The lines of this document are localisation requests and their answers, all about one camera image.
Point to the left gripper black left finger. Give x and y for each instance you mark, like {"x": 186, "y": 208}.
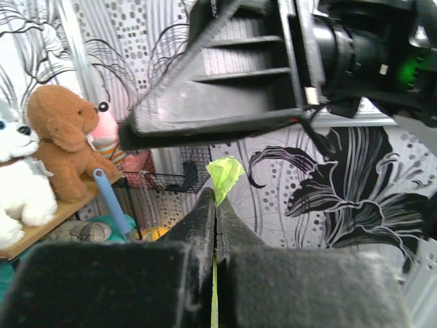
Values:
{"x": 165, "y": 283}

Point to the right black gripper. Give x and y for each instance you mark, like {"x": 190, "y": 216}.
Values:
{"x": 384, "y": 51}

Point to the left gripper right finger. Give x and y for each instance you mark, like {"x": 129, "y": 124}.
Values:
{"x": 262, "y": 286}

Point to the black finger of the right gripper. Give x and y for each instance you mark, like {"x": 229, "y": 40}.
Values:
{"x": 237, "y": 77}

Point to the green trash bag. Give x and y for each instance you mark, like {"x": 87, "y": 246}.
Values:
{"x": 224, "y": 173}

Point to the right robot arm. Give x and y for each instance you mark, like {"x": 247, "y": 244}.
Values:
{"x": 253, "y": 67}

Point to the yellow plush duck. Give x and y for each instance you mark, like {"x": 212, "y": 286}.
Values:
{"x": 152, "y": 234}

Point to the blue floor sweeper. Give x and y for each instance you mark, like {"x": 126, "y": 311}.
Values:
{"x": 106, "y": 190}

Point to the grey patterned ball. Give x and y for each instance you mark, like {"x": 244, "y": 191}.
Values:
{"x": 80, "y": 231}

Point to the pink plush toy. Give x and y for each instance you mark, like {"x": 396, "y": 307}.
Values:
{"x": 105, "y": 137}

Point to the white plush dog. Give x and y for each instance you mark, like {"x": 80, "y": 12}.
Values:
{"x": 27, "y": 198}

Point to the brown teddy bear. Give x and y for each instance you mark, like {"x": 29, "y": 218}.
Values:
{"x": 63, "y": 121}

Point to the black wire basket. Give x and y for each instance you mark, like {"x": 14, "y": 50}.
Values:
{"x": 177, "y": 170}

